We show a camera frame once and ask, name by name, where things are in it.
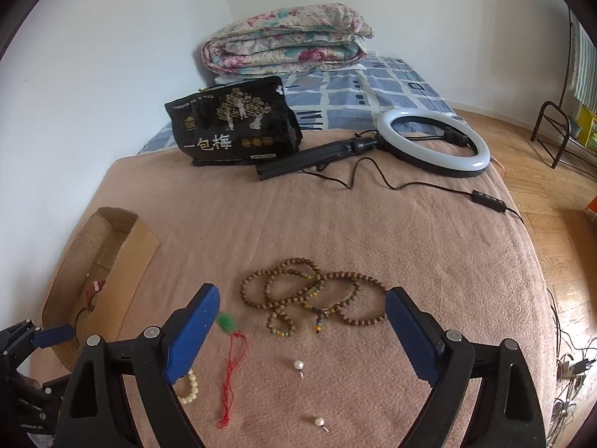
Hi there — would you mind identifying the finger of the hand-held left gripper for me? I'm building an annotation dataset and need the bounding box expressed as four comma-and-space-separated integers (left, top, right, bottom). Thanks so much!
0, 320, 75, 361

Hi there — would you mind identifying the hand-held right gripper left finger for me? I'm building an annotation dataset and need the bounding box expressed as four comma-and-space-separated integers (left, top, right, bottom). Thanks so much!
55, 283, 221, 448

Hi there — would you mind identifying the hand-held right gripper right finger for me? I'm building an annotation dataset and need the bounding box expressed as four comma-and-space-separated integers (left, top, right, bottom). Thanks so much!
386, 286, 546, 448

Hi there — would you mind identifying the green pendant with red cord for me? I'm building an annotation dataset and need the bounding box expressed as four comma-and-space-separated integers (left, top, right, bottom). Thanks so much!
215, 312, 248, 429

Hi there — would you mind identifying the white pearl bead bracelet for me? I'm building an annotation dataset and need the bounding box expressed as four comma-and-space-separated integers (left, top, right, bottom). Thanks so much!
175, 368, 200, 406

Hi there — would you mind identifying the wooden bead necklace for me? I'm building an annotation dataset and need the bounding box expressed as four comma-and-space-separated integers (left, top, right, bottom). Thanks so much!
240, 256, 390, 336

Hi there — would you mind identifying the red and white charm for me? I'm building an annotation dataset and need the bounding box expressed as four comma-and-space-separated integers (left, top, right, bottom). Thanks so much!
86, 280, 107, 311

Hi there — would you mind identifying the cardboard box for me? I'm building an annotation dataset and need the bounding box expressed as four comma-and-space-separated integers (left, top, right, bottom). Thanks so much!
41, 206, 162, 369

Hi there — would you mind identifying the pink blanket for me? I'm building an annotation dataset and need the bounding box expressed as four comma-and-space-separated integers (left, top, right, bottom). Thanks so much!
40, 152, 560, 448

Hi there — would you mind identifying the black tripod stand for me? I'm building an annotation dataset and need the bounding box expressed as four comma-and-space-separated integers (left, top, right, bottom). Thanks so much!
256, 134, 378, 182

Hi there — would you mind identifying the black snack bag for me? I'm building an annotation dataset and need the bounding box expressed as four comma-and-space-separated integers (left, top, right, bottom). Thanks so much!
164, 75, 303, 167

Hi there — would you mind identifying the blue checked bed sheet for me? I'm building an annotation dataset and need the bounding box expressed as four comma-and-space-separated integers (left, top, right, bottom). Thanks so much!
137, 56, 467, 155

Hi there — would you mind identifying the black metal clothes rack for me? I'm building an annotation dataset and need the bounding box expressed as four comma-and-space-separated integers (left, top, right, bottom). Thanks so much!
531, 7, 597, 171

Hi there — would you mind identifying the yellow box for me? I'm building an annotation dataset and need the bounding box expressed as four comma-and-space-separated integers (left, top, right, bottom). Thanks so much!
578, 107, 597, 152

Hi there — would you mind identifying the folded floral quilt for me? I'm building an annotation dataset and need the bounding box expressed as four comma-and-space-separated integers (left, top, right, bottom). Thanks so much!
201, 4, 375, 77

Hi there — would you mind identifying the striped hanging cloth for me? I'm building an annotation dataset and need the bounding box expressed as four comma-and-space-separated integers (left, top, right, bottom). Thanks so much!
571, 21, 597, 103

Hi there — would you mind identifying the black cable with inline remote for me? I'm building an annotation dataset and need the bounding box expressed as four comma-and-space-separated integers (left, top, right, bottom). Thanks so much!
298, 156, 523, 220

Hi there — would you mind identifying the tangle of black cables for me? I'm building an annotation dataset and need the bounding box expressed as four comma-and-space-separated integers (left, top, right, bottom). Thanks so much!
546, 289, 597, 448

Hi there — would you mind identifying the white ring light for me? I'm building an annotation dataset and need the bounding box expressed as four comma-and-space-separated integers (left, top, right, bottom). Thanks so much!
375, 108, 491, 178

